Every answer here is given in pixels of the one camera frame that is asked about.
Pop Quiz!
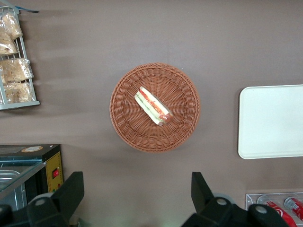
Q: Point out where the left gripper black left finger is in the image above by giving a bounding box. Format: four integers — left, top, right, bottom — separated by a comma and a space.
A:
52, 171, 85, 219

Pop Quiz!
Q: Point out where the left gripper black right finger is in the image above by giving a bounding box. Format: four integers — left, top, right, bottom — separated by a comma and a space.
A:
191, 172, 215, 215

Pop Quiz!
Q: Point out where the cream plastic tray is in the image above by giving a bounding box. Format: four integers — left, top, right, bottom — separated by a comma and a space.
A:
238, 84, 303, 159

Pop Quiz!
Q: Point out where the black food warmer cabinet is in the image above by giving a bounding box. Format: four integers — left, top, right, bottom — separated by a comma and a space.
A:
0, 144, 64, 211

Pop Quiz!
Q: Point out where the clear acrylic bottle rack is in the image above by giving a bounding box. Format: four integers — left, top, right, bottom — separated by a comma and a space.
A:
245, 192, 303, 227

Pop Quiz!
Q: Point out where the stainless steel pan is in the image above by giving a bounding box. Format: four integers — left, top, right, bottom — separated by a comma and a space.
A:
0, 166, 20, 191

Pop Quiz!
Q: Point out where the red cola bottle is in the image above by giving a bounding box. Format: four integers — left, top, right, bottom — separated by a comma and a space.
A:
284, 197, 303, 219
257, 195, 298, 227

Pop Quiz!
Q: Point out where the round brown wicker basket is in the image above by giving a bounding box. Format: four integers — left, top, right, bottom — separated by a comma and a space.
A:
109, 62, 201, 153

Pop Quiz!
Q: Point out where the wrapped triangle sandwich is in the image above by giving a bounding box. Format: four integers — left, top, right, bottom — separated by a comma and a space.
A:
134, 86, 174, 126

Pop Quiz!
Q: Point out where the clear bag of crackers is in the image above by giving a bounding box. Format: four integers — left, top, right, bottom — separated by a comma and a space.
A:
0, 13, 23, 40
0, 30, 19, 56
2, 81, 34, 104
0, 58, 34, 84

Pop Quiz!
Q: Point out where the grey wire snack rack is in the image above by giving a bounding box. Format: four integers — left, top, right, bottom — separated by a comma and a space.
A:
0, 6, 41, 111

